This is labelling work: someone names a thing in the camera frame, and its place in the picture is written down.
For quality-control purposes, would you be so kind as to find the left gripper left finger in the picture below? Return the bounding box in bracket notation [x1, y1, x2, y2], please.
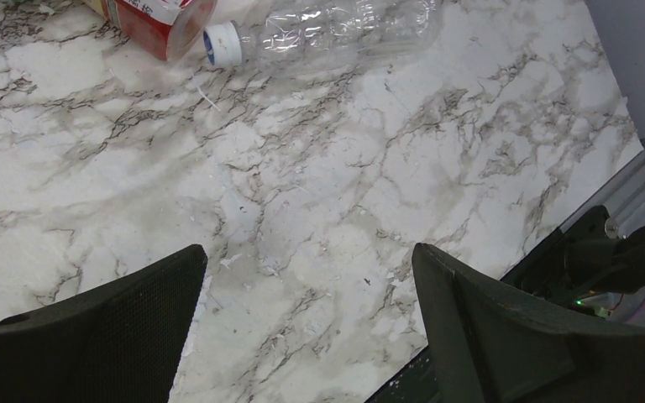
[0, 244, 207, 402]

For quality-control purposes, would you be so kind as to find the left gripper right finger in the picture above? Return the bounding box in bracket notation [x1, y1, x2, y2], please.
[412, 243, 645, 402]

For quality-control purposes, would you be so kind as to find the red yellow label juice bottle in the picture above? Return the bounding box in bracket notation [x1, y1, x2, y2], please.
[83, 0, 218, 61]

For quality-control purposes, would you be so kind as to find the crushed clear white-cap bottle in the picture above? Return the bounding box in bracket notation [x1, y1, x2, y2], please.
[202, 1, 442, 75]

